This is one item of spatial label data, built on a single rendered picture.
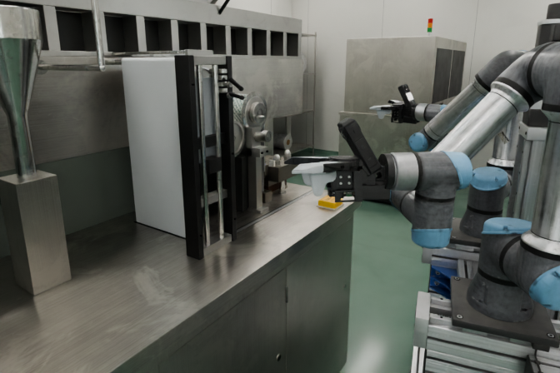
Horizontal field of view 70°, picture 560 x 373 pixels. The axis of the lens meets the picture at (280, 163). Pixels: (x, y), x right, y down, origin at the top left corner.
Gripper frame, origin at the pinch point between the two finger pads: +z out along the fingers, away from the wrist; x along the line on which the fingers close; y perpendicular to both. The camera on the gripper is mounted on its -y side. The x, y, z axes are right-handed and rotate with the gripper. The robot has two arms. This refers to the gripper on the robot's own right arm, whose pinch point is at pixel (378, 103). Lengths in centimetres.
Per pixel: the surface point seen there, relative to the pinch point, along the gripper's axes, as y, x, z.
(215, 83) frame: -27, -97, -15
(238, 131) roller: -7, -79, 3
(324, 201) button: 24, -57, -15
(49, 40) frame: -42, -124, 24
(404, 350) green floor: 123, -13, -21
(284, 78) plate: -12, -9, 53
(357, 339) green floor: 122, -24, 0
